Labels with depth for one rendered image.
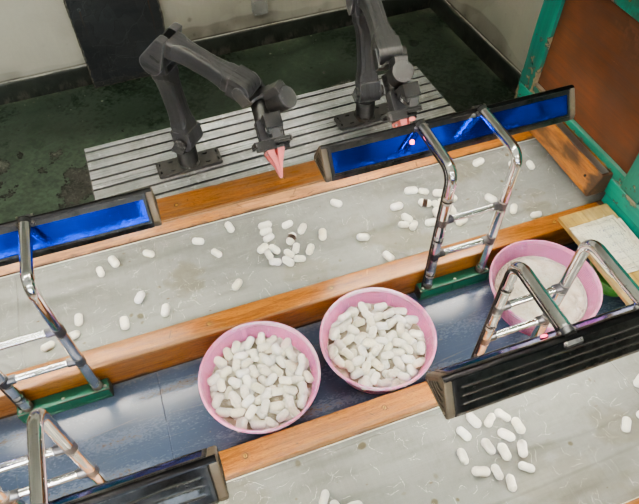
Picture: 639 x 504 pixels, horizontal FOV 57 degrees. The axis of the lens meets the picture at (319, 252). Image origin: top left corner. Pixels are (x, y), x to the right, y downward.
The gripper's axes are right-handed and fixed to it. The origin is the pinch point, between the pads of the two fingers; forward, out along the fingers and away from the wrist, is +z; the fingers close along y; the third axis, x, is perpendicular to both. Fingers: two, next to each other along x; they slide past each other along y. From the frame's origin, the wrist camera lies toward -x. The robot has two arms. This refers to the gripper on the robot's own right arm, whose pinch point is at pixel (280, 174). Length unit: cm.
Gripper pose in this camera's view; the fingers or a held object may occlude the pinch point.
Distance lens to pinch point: 155.1
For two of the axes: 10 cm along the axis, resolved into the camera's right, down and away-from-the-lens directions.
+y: 9.4, -2.7, 2.0
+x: -2.1, 0.0, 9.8
